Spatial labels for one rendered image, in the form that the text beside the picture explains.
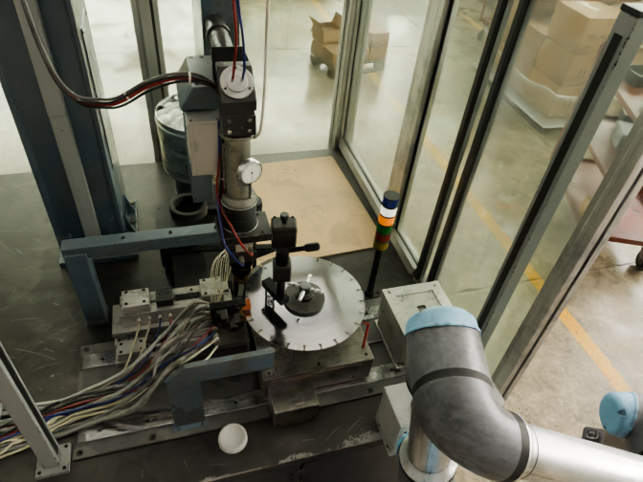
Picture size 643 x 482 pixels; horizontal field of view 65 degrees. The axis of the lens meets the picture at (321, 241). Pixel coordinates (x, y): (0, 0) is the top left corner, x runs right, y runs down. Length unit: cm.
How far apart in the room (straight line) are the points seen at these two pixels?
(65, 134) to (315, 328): 83
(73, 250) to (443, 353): 99
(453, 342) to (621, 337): 233
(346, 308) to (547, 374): 152
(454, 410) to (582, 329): 229
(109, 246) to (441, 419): 97
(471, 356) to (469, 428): 10
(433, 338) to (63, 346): 111
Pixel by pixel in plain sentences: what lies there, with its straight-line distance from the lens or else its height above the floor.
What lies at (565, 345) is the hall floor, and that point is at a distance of 285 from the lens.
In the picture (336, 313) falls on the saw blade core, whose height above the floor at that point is 95.
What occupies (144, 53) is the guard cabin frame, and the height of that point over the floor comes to 119.
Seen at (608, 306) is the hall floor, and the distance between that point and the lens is 318.
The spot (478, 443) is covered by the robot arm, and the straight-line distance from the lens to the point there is 73.
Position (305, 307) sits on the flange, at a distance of 132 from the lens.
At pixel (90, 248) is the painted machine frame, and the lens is 141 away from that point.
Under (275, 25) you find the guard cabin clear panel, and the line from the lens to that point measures 207.
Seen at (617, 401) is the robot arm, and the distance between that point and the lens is 103.
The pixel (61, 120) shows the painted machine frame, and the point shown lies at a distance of 150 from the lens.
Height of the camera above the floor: 197
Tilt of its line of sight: 42 degrees down
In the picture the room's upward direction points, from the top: 7 degrees clockwise
